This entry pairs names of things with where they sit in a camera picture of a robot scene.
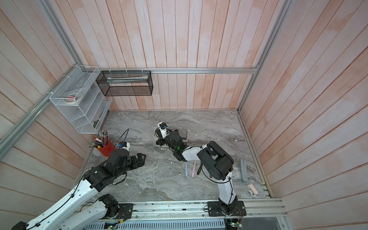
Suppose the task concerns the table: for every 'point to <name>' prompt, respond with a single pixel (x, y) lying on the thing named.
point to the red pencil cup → (106, 150)
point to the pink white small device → (252, 189)
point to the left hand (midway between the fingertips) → (139, 160)
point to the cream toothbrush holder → (157, 136)
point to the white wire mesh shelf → (86, 115)
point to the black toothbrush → (198, 171)
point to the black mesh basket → (125, 83)
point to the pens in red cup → (100, 142)
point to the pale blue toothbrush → (186, 169)
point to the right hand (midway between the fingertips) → (156, 130)
